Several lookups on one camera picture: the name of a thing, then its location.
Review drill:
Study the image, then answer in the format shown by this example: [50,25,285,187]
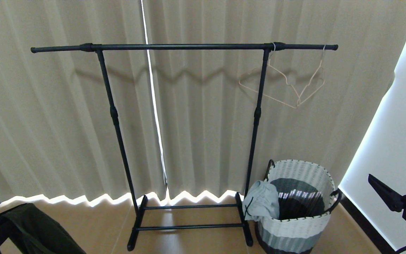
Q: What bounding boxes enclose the pale grey shorts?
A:
[242,180,280,222]

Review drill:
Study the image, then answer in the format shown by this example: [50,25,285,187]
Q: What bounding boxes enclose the black clothes rack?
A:
[30,42,339,252]

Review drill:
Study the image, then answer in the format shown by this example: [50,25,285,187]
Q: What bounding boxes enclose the white laundry basket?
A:
[254,159,343,254]

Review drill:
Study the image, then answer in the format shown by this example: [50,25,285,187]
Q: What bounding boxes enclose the beige curtain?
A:
[0,0,406,209]

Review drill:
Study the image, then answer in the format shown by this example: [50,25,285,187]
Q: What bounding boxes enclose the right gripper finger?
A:
[368,174,405,212]

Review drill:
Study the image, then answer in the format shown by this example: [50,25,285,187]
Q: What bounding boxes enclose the pink clothes hanger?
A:
[239,43,300,109]
[296,44,327,107]

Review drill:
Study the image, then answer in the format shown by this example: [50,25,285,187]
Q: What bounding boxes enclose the green printed shirt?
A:
[1,203,86,254]

